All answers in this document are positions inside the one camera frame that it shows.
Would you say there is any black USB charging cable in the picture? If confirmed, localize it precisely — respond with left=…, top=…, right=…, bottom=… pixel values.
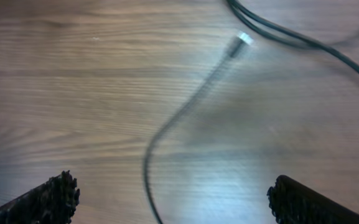
left=141, top=0, right=359, bottom=224

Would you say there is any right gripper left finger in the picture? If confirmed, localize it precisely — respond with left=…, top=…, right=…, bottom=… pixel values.
left=0, top=171, right=80, bottom=224

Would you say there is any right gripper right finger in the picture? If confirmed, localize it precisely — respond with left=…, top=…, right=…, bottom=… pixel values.
left=267, top=175, right=359, bottom=224

